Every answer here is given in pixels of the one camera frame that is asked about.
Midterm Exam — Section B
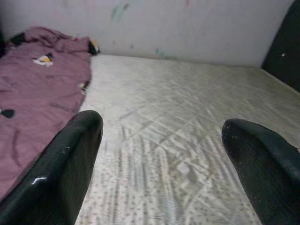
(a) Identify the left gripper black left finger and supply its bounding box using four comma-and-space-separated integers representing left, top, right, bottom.
0, 110, 104, 225

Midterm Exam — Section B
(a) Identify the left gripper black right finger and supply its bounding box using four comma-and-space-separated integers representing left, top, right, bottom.
221, 118, 300, 225

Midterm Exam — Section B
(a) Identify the purple cartoon print blanket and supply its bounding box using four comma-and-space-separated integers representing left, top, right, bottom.
0, 26, 101, 200

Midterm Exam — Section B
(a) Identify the quilted cream mattress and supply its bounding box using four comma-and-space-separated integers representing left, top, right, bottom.
77, 54, 300, 225

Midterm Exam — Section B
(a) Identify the dark tufted headboard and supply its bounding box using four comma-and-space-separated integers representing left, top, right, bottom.
261, 0, 300, 93

